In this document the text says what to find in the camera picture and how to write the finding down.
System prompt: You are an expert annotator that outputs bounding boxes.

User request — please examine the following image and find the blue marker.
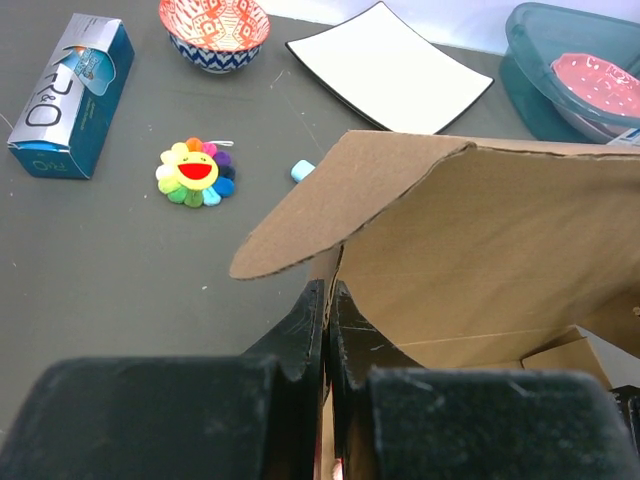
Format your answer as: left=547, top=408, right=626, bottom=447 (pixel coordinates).
left=290, top=159, right=316, bottom=184

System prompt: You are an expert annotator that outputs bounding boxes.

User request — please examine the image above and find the pink polka dot plate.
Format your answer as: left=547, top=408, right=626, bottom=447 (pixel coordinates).
left=551, top=53, right=639, bottom=143

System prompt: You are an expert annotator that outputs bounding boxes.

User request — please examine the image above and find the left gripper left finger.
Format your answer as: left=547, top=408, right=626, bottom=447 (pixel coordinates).
left=1, top=280, right=325, bottom=479

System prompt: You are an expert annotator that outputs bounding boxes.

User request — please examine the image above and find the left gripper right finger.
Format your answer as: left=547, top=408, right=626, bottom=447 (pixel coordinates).
left=327, top=282, right=639, bottom=479

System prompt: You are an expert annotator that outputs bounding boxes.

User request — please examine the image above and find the rainbow flower plush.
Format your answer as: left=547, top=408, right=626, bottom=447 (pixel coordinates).
left=155, top=137, right=236, bottom=208

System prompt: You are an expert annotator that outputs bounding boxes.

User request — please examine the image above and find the blue toothpaste box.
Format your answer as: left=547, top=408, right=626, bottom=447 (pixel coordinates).
left=7, top=13, right=135, bottom=179

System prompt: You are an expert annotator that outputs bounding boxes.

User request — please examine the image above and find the brown cardboard box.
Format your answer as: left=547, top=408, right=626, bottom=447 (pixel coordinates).
left=230, top=131, right=639, bottom=455

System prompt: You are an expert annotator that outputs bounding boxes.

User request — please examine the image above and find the red patterned bowl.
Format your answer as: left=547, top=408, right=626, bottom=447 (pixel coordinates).
left=158, top=0, right=271, bottom=75

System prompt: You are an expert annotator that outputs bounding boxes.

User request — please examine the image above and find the teal plastic bin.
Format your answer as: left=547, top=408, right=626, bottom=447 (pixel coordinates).
left=500, top=2, right=639, bottom=146

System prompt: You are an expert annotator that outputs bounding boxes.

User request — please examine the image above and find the white square plate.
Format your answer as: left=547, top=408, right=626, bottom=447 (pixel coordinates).
left=286, top=1, right=494, bottom=135

